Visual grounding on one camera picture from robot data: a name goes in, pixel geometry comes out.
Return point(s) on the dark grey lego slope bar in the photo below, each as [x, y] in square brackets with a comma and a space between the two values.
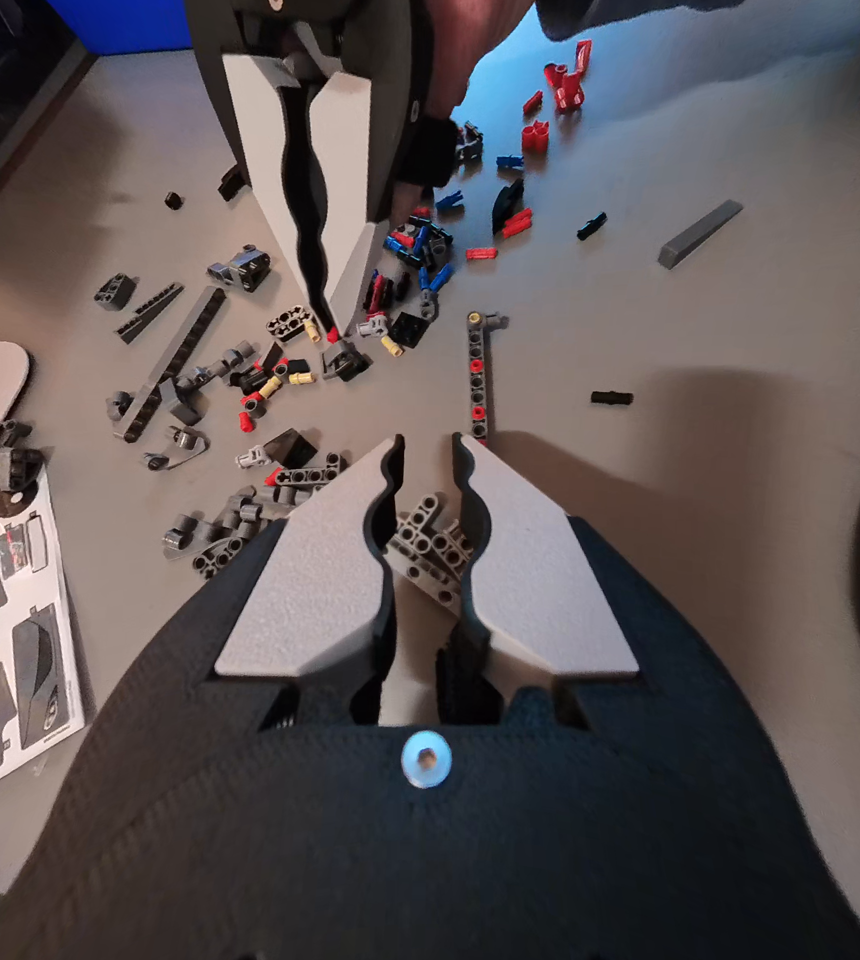
[700, 232]

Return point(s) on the person's right hand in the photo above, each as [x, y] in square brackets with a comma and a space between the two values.
[467, 37]

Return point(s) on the sticker sheet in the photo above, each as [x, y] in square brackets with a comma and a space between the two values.
[2, 637]

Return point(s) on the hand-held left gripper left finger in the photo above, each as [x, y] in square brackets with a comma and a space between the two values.
[302, 600]

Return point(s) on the light grey long lego beam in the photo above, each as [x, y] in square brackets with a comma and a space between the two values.
[437, 581]

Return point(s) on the black lego connector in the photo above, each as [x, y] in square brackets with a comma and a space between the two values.
[591, 225]

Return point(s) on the black long lego beam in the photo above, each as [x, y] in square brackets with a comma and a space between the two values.
[479, 390]

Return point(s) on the pile of lego pieces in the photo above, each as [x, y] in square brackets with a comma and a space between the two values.
[250, 266]

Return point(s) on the black lego pin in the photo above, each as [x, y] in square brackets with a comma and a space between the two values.
[611, 397]

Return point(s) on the light grey T-shaped lego beam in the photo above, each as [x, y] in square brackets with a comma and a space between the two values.
[422, 521]

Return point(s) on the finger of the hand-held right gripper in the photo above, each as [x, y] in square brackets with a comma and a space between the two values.
[347, 150]
[257, 135]

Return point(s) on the small black lego subassembly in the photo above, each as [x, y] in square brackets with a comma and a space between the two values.
[14, 457]

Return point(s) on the long dark grey lego plate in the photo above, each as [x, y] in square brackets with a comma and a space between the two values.
[171, 364]

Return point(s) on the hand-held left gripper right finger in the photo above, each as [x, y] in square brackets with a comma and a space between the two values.
[550, 600]

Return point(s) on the blue plastic bin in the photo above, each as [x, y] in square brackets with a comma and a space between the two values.
[122, 22]

